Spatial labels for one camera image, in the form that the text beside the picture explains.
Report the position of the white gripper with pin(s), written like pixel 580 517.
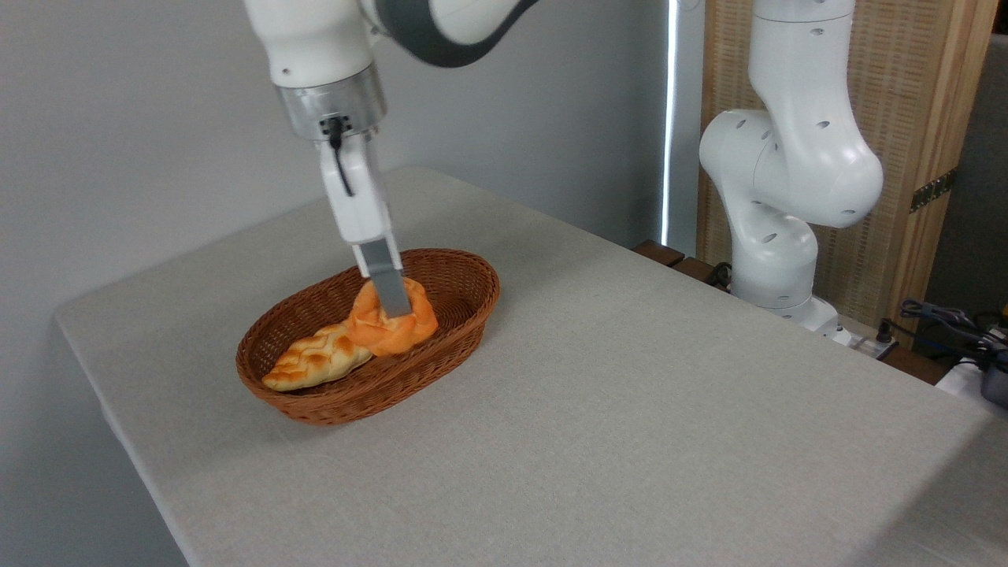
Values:
pixel 358 197

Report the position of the orange croissant bread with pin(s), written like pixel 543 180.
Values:
pixel 370 329

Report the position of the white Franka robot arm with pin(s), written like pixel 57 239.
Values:
pixel 787 157

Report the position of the braided golden bread loaf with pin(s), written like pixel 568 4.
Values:
pixel 315 361

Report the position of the brown woven wicker basket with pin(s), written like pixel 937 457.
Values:
pixel 354 402

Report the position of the grey tablecloth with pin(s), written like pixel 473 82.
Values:
pixel 630 433

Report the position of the bright vertical light strip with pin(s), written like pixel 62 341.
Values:
pixel 670 118

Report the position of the white power strip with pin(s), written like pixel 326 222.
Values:
pixel 865 345

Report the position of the dark metal screen hinge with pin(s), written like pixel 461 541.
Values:
pixel 933 190

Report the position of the wooden rattan folding screen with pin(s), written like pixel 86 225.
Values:
pixel 913 79

